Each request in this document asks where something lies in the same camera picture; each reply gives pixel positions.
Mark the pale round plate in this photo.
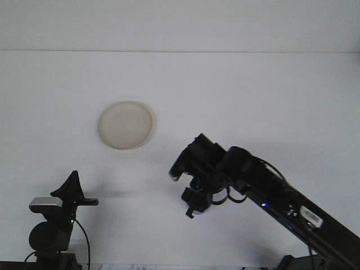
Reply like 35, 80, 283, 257
97, 100, 154, 151

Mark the white printed paper sheet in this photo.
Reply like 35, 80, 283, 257
98, 263, 161, 270

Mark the pale grey camera box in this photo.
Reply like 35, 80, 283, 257
29, 196, 63, 214
168, 150, 188, 183

